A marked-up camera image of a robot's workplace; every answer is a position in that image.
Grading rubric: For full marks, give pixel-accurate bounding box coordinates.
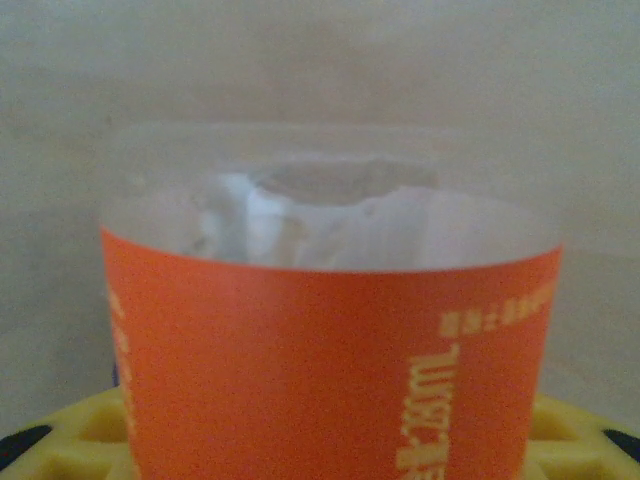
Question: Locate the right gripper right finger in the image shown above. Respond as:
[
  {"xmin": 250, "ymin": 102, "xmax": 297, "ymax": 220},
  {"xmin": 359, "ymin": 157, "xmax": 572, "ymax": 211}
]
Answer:
[{"xmin": 519, "ymin": 392, "xmax": 640, "ymax": 480}]

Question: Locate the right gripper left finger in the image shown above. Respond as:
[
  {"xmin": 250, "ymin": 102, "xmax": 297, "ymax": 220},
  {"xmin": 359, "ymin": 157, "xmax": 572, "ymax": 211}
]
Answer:
[{"xmin": 0, "ymin": 387, "xmax": 136, "ymax": 480}]

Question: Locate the plain orange label bottle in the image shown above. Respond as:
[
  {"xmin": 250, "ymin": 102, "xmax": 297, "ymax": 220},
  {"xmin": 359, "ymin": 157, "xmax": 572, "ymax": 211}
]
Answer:
[{"xmin": 97, "ymin": 124, "xmax": 566, "ymax": 480}]

